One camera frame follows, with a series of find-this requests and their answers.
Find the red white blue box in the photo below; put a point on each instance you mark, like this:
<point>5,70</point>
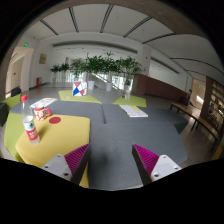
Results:
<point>79,88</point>

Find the framed wall picture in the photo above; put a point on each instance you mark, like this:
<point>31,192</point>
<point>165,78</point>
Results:
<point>43,58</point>

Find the yellow table mat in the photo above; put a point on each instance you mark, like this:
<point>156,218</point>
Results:
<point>61,138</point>

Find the magazine on left table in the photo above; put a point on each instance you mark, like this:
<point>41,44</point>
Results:
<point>44,102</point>

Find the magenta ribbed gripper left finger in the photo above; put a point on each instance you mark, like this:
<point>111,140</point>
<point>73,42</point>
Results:
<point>71,166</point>

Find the yellow white booklet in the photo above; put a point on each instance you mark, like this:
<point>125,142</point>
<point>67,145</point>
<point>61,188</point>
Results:
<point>133,111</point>

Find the row of potted plants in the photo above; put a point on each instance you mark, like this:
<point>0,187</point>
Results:
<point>127,68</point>

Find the wooden bench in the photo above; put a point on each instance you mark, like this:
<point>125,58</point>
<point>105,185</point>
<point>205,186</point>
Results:
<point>198,120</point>

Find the dark grey chair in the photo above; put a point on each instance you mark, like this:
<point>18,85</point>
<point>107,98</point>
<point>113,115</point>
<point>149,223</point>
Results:
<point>3,113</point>

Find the small distant water bottle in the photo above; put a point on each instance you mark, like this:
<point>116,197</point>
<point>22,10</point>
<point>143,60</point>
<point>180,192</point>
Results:
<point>127,92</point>

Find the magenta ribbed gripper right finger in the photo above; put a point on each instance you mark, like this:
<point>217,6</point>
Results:
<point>152,167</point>

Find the clear water bottle red cap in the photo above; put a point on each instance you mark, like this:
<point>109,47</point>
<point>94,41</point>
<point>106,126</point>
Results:
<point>28,121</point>

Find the round red coaster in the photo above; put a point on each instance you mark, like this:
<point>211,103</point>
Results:
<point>54,120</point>

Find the red fire extinguisher box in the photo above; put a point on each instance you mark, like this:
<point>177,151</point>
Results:
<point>38,82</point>

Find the red and white mug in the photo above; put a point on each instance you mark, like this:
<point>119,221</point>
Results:
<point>41,113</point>

